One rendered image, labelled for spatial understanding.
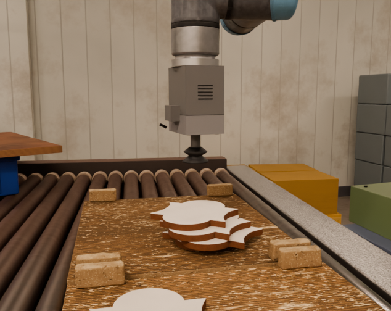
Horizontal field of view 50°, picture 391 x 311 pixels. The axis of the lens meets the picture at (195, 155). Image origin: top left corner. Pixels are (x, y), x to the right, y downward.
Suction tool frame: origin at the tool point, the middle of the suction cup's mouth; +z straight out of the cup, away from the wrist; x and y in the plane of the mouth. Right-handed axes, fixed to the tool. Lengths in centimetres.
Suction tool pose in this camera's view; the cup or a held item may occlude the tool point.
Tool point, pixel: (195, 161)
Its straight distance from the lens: 68.4
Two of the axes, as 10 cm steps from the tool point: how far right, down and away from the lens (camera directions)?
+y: 3.6, 1.3, -9.2
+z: 0.0, 9.9, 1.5
